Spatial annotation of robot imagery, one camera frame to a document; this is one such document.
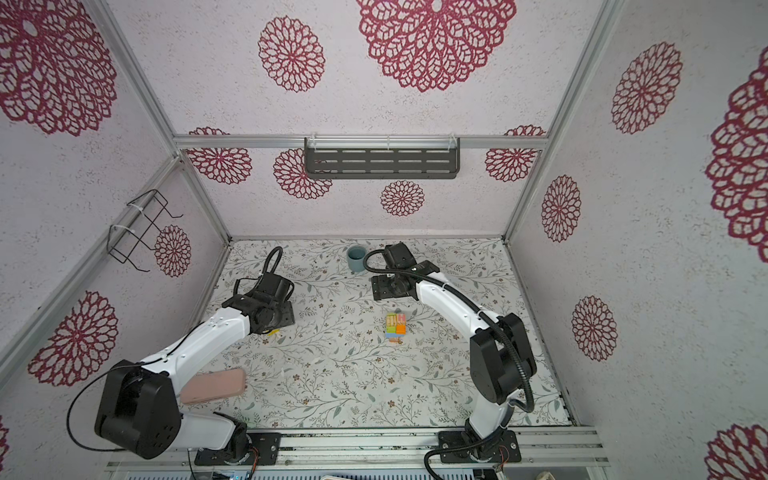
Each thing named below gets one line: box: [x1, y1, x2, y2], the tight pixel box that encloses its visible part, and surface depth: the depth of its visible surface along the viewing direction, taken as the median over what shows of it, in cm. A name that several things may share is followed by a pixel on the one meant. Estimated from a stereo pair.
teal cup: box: [346, 245, 367, 272], surface depth 111 cm
